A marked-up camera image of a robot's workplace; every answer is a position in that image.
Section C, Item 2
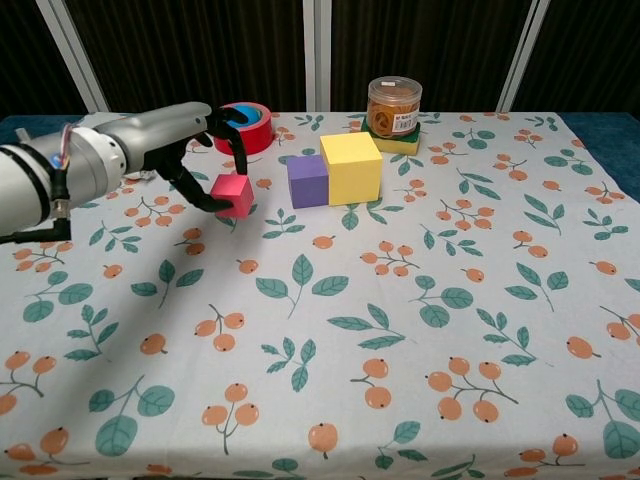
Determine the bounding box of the white partition frame post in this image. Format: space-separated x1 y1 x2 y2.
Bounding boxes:
496 0 551 114
34 0 109 114
303 0 334 112

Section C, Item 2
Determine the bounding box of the small red foam cube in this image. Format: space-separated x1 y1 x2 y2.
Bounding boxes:
210 173 255 220

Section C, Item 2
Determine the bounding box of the floral print tablecloth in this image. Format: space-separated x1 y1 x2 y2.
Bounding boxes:
0 112 640 480

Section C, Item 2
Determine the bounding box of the red tape roll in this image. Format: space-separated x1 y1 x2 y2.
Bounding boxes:
212 103 275 156

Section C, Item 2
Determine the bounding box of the yellow green sponge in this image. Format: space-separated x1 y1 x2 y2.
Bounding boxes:
360 122 421 155

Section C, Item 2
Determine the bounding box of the large yellow foam cube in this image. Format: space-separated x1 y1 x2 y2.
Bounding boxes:
319 131 384 206

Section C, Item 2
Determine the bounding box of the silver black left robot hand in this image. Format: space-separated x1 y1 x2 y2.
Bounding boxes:
94 102 261 216

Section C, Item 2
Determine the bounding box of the clear jar of rubber bands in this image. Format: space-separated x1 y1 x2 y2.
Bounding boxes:
367 75 424 139

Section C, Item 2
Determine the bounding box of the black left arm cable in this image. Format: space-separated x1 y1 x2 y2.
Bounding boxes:
0 197 74 246

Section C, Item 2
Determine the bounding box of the purple foam cube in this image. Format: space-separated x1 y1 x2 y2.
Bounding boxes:
286 154 331 210

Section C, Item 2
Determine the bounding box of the blue ball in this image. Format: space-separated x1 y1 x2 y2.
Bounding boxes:
227 105 262 129

